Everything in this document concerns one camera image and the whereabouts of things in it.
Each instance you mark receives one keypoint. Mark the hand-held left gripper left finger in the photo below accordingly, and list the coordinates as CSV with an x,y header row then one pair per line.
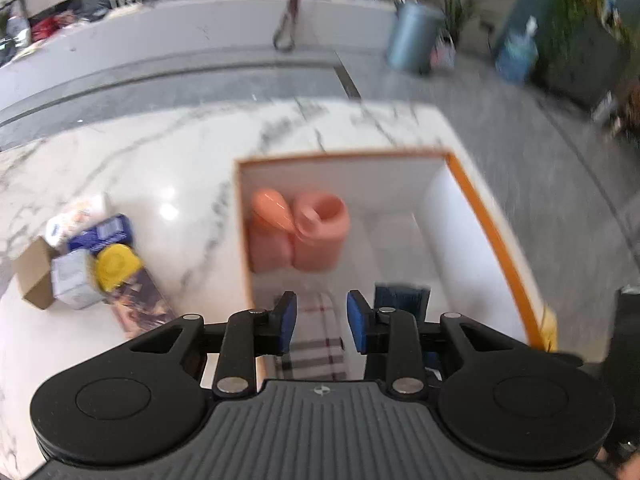
x,y
286,322

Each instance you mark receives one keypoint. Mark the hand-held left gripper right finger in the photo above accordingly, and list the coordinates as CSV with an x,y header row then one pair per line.
x,y
356,322

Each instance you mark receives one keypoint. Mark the plaid case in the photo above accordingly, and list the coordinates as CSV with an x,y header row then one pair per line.
x,y
320,355

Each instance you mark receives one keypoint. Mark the small pink spray bottle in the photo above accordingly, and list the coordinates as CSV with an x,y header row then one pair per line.
x,y
267,232

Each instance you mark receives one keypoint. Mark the large pink bottle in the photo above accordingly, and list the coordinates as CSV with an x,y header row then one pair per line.
x,y
320,235

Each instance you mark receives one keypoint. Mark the orange cardboard box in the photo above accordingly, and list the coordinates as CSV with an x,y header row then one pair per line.
x,y
390,185

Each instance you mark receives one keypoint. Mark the white grey box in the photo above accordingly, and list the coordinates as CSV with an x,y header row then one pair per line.
x,y
75,277

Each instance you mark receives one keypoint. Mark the white squeeze tube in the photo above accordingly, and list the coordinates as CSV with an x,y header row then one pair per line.
x,y
75,215

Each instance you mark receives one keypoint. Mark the brown cardboard box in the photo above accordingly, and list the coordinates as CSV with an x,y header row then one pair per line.
x,y
32,275

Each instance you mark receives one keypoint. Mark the floral patterned box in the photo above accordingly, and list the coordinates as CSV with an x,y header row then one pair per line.
x,y
142,305

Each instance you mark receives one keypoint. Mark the yellow round lid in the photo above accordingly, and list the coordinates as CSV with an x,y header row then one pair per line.
x,y
117,265

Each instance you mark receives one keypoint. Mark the woven checkered bag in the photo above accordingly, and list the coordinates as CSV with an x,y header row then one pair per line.
x,y
444,55

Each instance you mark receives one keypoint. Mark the blue grey trash can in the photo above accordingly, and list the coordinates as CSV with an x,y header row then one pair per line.
x,y
412,37

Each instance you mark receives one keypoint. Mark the dark grey cabinet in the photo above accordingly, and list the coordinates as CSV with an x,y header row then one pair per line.
x,y
585,70

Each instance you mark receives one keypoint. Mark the blue water jug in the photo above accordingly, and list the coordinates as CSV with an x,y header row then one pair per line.
x,y
517,52

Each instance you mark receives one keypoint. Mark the white marble tv console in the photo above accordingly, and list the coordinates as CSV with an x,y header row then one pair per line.
x,y
175,25

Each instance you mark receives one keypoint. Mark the long leaf potted plant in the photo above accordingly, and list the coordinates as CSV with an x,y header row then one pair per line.
x,y
455,5

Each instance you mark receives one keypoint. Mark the bushy green vine plant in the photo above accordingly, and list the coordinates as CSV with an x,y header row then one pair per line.
x,y
575,5

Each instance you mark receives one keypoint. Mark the red box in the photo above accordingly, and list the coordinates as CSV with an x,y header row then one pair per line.
x,y
46,27

